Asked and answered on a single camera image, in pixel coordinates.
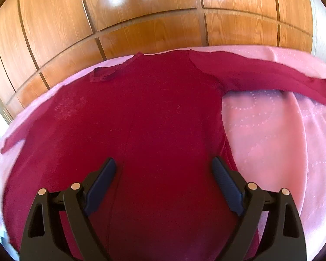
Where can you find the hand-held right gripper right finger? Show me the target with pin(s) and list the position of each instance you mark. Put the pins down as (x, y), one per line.
(226, 185)

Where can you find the dark red sweater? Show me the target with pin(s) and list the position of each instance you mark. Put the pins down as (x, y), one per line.
(152, 114)

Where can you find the pink blanket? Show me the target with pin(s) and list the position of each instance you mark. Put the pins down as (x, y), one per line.
(274, 141)

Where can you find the wooden wardrobe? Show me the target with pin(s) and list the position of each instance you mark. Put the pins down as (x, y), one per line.
(152, 19)

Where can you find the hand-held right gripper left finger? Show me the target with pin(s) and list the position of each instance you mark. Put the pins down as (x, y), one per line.
(102, 185)

